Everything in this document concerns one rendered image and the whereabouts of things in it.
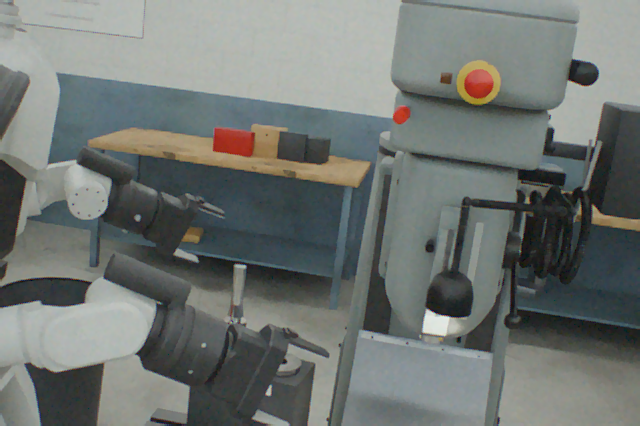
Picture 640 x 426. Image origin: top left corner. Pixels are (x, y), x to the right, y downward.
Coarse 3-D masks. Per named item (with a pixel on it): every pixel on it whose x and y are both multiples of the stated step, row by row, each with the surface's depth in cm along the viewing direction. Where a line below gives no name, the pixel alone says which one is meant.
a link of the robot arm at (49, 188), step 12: (48, 168) 134; (60, 168) 135; (36, 180) 133; (48, 180) 135; (60, 180) 136; (36, 192) 134; (48, 192) 135; (60, 192) 137; (36, 204) 129; (48, 204) 136
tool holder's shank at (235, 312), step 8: (240, 272) 150; (240, 280) 150; (232, 288) 151; (240, 288) 151; (232, 296) 151; (240, 296) 151; (232, 304) 152; (240, 304) 152; (232, 312) 152; (240, 312) 152; (232, 320) 152; (240, 320) 153
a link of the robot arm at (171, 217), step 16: (144, 192) 137; (144, 208) 136; (160, 208) 139; (176, 208) 140; (192, 208) 141; (128, 224) 136; (144, 224) 137; (160, 224) 140; (176, 224) 141; (160, 240) 142; (176, 240) 143
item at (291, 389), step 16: (288, 368) 149; (304, 368) 153; (272, 384) 147; (288, 384) 146; (304, 384) 151; (192, 400) 153; (208, 400) 152; (272, 400) 148; (288, 400) 146; (304, 400) 153; (192, 416) 154; (208, 416) 153; (224, 416) 152; (288, 416) 147; (304, 416) 156
